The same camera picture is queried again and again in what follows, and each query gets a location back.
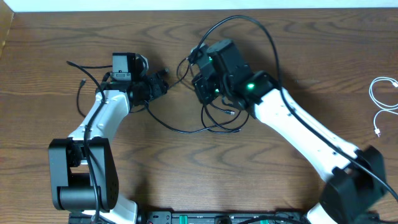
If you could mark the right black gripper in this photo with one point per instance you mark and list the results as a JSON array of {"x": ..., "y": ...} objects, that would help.
[{"x": 201, "y": 85}]

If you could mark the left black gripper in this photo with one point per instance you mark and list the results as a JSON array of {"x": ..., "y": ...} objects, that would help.
[{"x": 159, "y": 88}]

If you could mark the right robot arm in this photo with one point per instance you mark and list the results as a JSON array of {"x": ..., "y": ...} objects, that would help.
[{"x": 353, "y": 178}]

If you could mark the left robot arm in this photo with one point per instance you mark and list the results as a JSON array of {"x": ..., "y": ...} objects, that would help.
[{"x": 83, "y": 175}]

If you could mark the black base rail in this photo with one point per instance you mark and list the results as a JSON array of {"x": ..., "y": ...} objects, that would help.
[{"x": 212, "y": 218}]

